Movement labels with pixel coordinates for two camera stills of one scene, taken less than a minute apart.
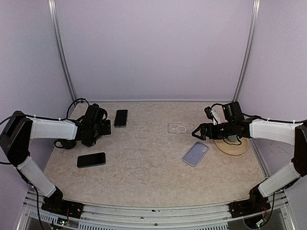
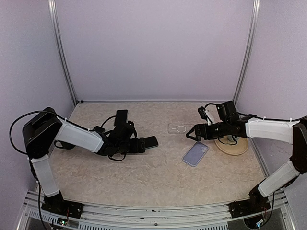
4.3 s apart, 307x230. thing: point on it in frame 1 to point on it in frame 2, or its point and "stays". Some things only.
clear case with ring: (121, 118) stays
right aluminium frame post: (247, 60) stays
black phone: (90, 160) to (150, 142)
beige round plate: (233, 149) stays
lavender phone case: (195, 154) stays
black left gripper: (106, 129) to (135, 148)
